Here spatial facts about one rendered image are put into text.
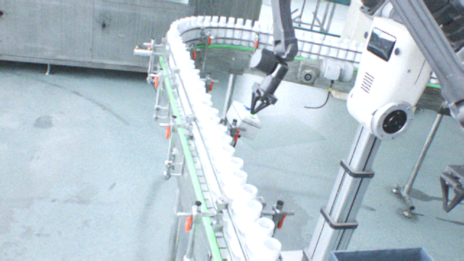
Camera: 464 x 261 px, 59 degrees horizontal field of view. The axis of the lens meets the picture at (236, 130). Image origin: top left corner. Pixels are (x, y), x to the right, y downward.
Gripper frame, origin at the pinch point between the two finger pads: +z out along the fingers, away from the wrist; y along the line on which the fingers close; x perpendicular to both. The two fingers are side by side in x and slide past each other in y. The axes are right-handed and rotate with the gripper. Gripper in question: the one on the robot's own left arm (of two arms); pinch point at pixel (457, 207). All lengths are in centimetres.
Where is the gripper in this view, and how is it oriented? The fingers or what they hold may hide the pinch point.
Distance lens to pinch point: 105.0
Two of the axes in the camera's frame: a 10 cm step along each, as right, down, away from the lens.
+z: -1.8, 8.9, 4.2
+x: -2.6, -4.6, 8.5
